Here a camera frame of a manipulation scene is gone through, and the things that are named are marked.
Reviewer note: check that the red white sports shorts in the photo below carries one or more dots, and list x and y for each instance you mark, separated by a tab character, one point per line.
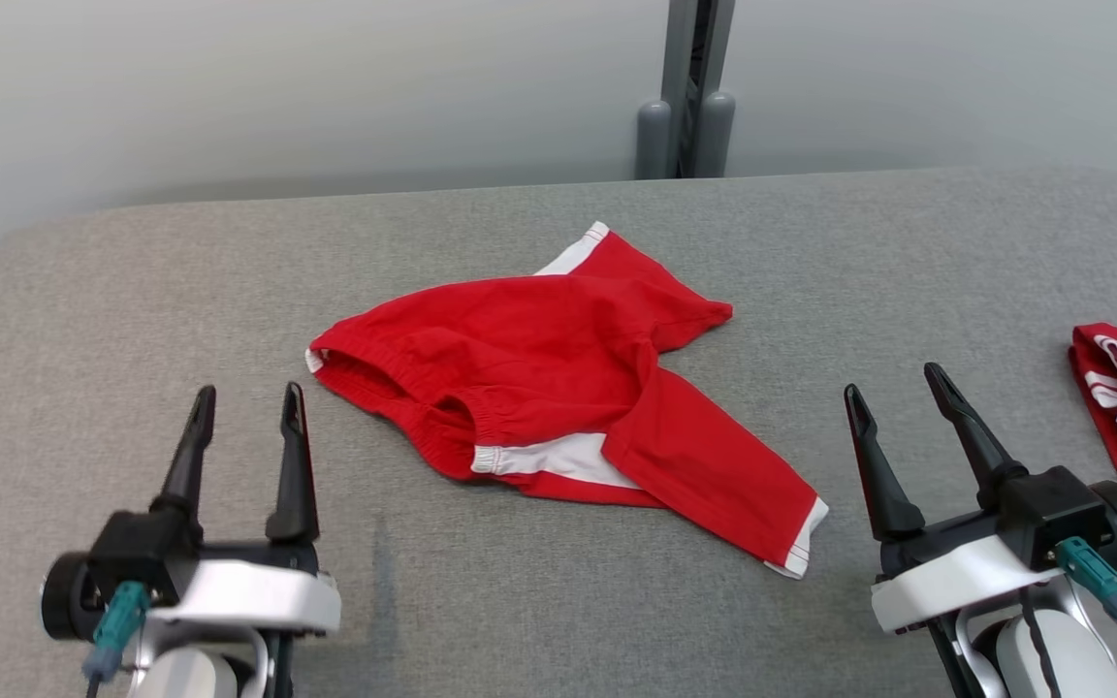
539	359

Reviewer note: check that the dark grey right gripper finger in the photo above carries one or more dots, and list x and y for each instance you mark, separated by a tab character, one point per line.
975	436
883	494

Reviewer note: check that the grey metal partition post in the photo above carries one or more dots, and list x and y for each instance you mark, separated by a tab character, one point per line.
689	78

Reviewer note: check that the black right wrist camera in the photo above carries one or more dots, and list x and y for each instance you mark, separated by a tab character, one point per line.
1053	509

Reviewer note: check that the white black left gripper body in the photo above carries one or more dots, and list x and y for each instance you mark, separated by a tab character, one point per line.
248	596

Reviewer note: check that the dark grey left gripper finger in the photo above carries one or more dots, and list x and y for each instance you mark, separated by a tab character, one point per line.
295	485
185	475

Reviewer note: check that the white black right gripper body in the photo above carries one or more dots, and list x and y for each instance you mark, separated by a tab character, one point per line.
956	582

